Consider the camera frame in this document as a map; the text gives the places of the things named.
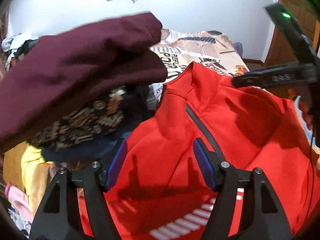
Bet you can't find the red fleece jacket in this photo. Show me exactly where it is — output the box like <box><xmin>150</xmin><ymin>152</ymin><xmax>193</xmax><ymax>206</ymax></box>
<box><xmin>102</xmin><ymin>62</ymin><xmax>319</xmax><ymax>239</ymax></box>

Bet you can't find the brown wooden door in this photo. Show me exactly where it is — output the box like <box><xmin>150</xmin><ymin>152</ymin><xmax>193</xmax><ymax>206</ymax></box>
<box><xmin>264</xmin><ymin>0</ymin><xmax>319</xmax><ymax>67</ymax></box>

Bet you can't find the pink cloth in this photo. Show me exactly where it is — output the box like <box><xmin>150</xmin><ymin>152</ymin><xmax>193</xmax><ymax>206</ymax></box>
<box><xmin>4</xmin><ymin>183</ymin><xmax>33</xmax><ymax>223</ymax></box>

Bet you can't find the yellow garment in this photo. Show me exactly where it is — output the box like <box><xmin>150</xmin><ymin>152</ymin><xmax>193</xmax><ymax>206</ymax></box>
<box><xmin>21</xmin><ymin>144</ymin><xmax>53</xmax><ymax>217</ymax></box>

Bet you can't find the newspaper print blanket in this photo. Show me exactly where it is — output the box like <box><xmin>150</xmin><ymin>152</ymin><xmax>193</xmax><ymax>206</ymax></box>
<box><xmin>146</xmin><ymin>28</ymin><xmax>251</xmax><ymax>111</ymax></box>

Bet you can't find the brown patterned folded garment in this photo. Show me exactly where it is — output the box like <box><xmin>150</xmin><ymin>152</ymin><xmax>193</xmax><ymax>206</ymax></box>
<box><xmin>27</xmin><ymin>87</ymin><xmax>133</xmax><ymax>151</ymax></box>

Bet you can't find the navy folded garment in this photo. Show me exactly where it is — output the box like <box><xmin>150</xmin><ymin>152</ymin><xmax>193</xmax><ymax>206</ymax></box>
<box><xmin>40</xmin><ymin>85</ymin><xmax>150</xmax><ymax>163</ymax></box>

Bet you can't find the maroon folded garment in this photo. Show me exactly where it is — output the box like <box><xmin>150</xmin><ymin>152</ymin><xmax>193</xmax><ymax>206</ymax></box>
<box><xmin>1</xmin><ymin>12</ymin><xmax>167</xmax><ymax>153</ymax></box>

